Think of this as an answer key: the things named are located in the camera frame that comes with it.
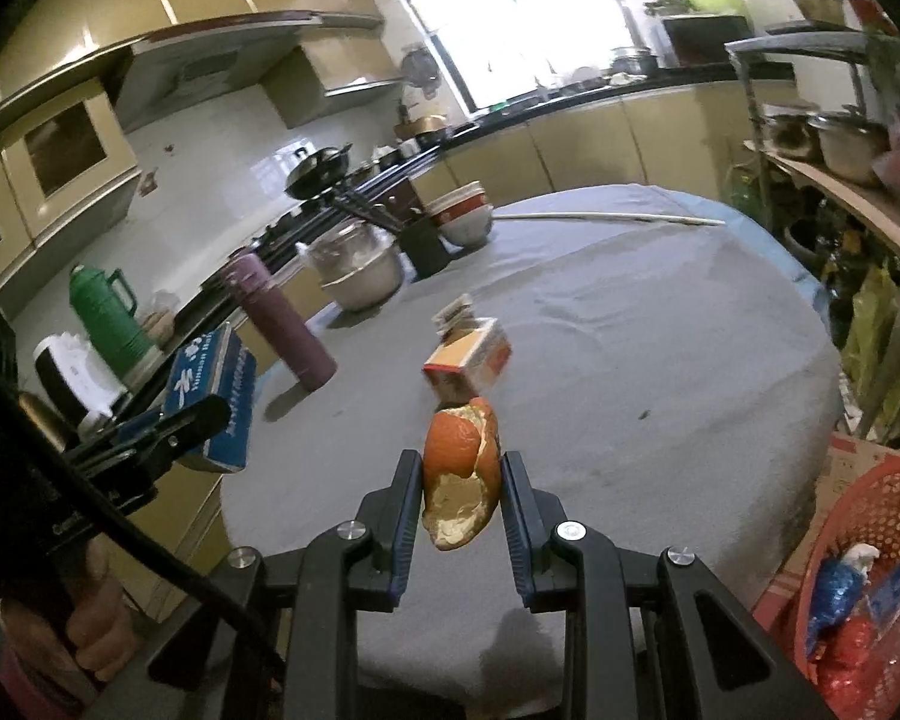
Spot range hood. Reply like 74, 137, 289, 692
116, 11, 385, 132

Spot black cable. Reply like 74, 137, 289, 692
0, 345, 290, 691

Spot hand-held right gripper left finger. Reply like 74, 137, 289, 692
146, 450, 425, 720

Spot kitchen window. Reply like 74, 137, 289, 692
397, 0, 638, 110

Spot steel pot with handles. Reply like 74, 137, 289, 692
787, 0, 848, 25

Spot golden metal pot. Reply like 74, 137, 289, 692
394, 114, 451, 142

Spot person's left hand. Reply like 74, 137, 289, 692
67, 544, 134, 682

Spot bundle of dark chopsticks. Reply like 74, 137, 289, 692
334, 191, 404, 235

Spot small lidded steel pot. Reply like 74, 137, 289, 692
761, 109, 822, 158

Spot long thin white stick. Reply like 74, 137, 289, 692
495, 210, 725, 228

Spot pink plastic bag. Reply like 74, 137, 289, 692
874, 142, 900, 192

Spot round metal strainer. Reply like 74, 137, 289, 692
401, 41, 442, 98

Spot metal shelf rack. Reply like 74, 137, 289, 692
724, 11, 900, 440

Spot purple thermos bottle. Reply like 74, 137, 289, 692
221, 253, 338, 392

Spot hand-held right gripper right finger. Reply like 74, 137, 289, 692
499, 451, 833, 720

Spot orange peel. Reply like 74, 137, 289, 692
421, 396, 502, 550

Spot red plastic wrapper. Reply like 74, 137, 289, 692
821, 615, 884, 706

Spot large steel mixing bowl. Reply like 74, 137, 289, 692
307, 223, 407, 314

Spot black wok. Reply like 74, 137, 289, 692
283, 144, 353, 200

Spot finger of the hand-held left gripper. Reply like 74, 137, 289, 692
109, 406, 170, 449
64, 394, 233, 512

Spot green thermos jug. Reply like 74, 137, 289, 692
69, 264, 155, 383

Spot black kitchen countertop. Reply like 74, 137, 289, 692
255, 64, 743, 263

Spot blue toothpaste box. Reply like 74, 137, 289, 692
161, 322, 257, 473

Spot yellow plastic bag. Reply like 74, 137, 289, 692
844, 255, 900, 421

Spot yellow wall cabinets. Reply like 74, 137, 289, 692
0, 0, 406, 301

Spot white rice cooker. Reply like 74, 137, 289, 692
31, 331, 128, 428

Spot large lidded steel pot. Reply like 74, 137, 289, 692
806, 109, 890, 185

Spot black cup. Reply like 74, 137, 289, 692
397, 219, 451, 280

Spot blue plastic packet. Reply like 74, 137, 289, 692
806, 559, 867, 653

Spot orange white cigarette box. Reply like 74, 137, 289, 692
422, 294, 512, 402

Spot dark brown box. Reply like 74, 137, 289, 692
660, 15, 752, 68

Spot steel pot on countertop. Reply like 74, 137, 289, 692
611, 46, 657, 77

